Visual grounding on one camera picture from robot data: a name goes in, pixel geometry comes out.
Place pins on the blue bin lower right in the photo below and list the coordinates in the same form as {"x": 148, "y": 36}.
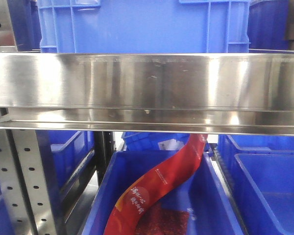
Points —
{"x": 260, "y": 170}

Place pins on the blue bin lower left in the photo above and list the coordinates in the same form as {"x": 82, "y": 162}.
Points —
{"x": 69, "y": 147}

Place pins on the blue bin rear centre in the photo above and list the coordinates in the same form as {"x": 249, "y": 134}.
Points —
{"x": 139, "y": 141}

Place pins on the dark red mesh packet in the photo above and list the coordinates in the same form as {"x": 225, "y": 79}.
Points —
{"x": 160, "y": 221}

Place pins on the dark blue bin upper right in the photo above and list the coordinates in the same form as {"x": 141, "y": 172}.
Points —
{"x": 267, "y": 24}

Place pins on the blue bin lower centre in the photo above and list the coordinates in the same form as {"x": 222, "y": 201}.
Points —
{"x": 202, "y": 196}

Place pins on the red printed snack bag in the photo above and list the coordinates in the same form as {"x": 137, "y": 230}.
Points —
{"x": 153, "y": 185}

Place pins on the perforated steel shelf upright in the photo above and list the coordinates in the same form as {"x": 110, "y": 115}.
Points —
{"x": 28, "y": 183}

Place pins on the stainless steel shelf beam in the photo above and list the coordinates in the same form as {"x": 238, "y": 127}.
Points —
{"x": 213, "y": 93}

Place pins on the blue crate on upper shelf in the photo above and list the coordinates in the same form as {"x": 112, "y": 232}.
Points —
{"x": 144, "y": 26}

